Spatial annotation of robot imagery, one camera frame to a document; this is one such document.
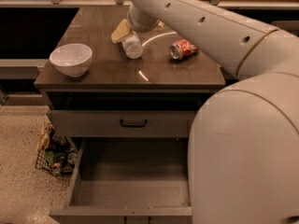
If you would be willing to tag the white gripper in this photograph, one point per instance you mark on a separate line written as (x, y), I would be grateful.
(137, 23)

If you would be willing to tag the clear plastic water bottle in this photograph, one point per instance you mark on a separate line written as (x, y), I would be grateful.
(132, 46)

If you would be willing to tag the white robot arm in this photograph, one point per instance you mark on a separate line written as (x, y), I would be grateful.
(243, 153)

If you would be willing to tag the grey drawer cabinet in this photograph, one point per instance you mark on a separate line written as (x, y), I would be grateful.
(115, 83)

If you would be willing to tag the closed grey top drawer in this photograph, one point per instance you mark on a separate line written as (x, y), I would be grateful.
(106, 124)

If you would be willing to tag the open grey middle drawer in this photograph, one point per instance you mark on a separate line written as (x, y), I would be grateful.
(140, 181)

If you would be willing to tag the crushed orange soda can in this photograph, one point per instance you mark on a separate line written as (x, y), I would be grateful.
(182, 49)

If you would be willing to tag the white ceramic bowl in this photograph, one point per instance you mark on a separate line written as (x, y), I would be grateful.
(72, 60)

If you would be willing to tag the black drawer handle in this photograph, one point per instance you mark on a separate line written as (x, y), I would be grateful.
(133, 123)

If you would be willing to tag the wire basket with snacks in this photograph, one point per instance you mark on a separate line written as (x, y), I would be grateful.
(55, 154)

